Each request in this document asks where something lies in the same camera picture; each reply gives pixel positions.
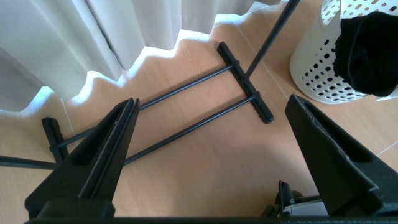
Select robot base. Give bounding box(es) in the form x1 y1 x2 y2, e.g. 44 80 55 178
260 179 330 218

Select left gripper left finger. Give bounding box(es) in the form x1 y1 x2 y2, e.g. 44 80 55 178
24 97 141 218

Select white laundry basket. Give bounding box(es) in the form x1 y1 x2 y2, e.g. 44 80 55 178
289 0 398 105

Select beige curtain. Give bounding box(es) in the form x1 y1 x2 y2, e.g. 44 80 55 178
0 0 282 113

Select black clothes rack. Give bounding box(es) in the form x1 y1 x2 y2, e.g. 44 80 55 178
0 0 302 171

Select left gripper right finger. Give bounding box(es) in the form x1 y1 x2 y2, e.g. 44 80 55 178
284 94 398 217

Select black shorts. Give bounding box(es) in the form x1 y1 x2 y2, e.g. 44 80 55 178
333 11 398 97

